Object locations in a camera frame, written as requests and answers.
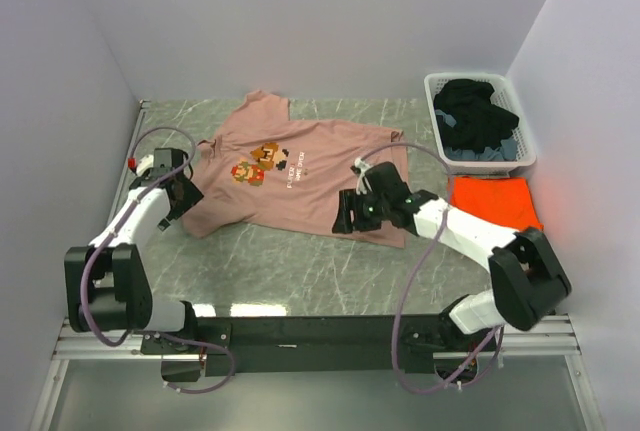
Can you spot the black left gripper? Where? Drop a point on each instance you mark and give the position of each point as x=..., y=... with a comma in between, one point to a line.
x=192, y=196

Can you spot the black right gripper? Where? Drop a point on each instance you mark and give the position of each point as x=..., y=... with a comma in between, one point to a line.
x=350, y=200

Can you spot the pink printed t-shirt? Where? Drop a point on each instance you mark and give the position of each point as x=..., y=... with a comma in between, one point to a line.
x=263, y=168

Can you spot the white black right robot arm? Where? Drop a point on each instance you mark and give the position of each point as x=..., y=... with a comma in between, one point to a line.
x=527, y=279

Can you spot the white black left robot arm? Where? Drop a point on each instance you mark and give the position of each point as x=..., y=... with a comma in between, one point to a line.
x=106, y=286

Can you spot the black t-shirt in basket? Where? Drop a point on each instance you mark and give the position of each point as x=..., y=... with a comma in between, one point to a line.
x=480, y=123

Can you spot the folded orange t-shirt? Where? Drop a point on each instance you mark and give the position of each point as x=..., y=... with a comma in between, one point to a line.
x=506, y=201

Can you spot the blue garment in basket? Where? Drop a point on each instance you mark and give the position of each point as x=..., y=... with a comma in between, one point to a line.
x=506, y=151

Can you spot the white plastic laundry basket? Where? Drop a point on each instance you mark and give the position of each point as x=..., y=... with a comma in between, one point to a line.
x=505, y=97

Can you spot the black robot mounting base bar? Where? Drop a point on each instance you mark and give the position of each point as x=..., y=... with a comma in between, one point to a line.
x=308, y=344

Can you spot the aluminium frame rail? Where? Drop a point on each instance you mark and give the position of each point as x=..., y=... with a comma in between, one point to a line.
x=554, y=336

